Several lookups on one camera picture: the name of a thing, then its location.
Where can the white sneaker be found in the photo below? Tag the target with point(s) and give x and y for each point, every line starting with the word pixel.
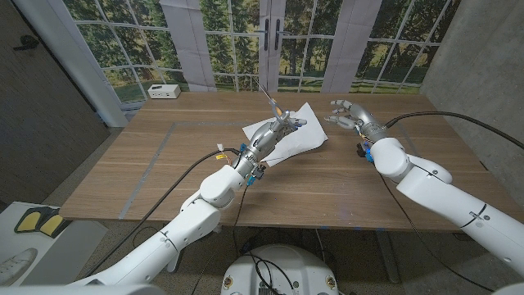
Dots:
pixel 16 266

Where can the white power strip box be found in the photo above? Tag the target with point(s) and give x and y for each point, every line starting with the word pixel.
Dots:
pixel 163 91

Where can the large white paper sheet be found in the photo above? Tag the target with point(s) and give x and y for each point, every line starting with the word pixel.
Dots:
pixel 307 139

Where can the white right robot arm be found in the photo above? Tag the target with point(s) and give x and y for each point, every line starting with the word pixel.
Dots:
pixel 450 196

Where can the printed window forest backdrop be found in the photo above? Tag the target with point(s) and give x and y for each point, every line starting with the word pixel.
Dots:
pixel 229 49

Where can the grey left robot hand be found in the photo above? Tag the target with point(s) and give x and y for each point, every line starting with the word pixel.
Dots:
pixel 266 137

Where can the white paper sheet underneath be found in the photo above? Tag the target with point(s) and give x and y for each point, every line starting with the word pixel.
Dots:
pixel 249 132

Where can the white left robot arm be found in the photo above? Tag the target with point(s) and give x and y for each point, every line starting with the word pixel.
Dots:
pixel 184 229

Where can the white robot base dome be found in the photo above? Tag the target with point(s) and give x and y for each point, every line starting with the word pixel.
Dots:
pixel 294 262

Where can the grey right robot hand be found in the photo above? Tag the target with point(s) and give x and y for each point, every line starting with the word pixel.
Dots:
pixel 366 121

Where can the yellow black foot pedal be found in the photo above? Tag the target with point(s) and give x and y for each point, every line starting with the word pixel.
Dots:
pixel 30 221

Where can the grey table leg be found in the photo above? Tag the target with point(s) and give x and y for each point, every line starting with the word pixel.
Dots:
pixel 387 254

